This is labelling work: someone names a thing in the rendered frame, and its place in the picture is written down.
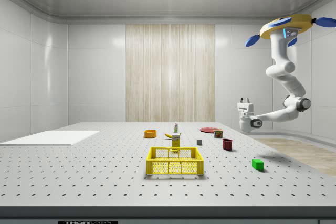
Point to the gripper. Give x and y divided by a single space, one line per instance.
245 108

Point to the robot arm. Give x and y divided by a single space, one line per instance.
280 51

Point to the flat-sided can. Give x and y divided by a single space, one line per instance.
218 134

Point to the dark red mug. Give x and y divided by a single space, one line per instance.
227 144

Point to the red plate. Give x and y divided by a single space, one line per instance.
207 130

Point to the green block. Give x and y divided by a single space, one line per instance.
257 164

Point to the small white bottle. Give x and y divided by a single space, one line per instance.
176 128

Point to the yellow carton box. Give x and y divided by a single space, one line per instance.
175 141

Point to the banana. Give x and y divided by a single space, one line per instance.
168 136

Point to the yellow basket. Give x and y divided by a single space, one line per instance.
174 167

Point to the yellow bowl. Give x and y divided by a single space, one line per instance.
150 134

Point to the drone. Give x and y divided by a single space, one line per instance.
302 22

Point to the white board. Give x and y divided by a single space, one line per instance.
50 137

